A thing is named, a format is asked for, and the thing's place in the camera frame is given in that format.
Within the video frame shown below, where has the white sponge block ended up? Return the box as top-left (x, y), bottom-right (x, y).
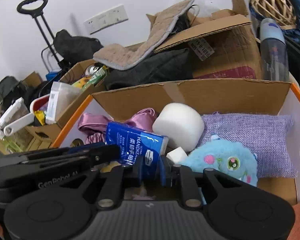
top-left (166, 147), bottom-right (187, 164)

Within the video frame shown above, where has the blue handkerchief tissue pack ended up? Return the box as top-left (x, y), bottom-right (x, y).
top-left (106, 122), bottom-right (168, 170)

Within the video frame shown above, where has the white foam cylinder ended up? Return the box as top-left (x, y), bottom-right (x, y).
top-left (152, 103), bottom-right (205, 152)

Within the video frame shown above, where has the blue fluffy plush toy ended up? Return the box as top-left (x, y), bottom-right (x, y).
top-left (179, 134), bottom-right (258, 186)

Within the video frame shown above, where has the pink satin bow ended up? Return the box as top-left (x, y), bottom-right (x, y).
top-left (77, 107), bottom-right (158, 145)

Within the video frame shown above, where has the small brown cardboard box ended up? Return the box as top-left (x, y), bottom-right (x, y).
top-left (25, 59), bottom-right (105, 143)

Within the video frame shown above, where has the white small bottle box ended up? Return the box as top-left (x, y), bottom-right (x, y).
top-left (45, 81), bottom-right (81, 125)

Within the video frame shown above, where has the dark green backpack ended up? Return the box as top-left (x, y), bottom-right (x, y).
top-left (0, 76), bottom-right (33, 112)

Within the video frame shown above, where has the beige plush mat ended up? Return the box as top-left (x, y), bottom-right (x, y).
top-left (93, 0), bottom-right (194, 70)

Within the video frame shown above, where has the purple linen pillow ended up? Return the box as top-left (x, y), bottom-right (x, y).
top-left (198, 113), bottom-right (298, 178)

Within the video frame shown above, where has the black bag on trolley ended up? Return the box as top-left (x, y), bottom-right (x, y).
top-left (53, 29), bottom-right (103, 64)

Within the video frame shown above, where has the black fabric under mat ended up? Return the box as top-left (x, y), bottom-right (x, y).
top-left (104, 48), bottom-right (193, 90)

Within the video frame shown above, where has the red cardboard box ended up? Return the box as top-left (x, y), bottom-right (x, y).
top-left (52, 79), bottom-right (300, 205)

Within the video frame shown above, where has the large brown cardboard box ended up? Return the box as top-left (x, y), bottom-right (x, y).
top-left (150, 0), bottom-right (261, 80)

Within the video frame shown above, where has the woven rattan ball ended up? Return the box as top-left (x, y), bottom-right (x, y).
top-left (249, 0), bottom-right (296, 30)

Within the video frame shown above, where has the white wall socket strip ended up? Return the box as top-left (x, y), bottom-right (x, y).
top-left (84, 4), bottom-right (128, 34)

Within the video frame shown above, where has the black trolley handle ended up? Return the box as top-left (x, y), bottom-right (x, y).
top-left (17, 0), bottom-right (64, 69)

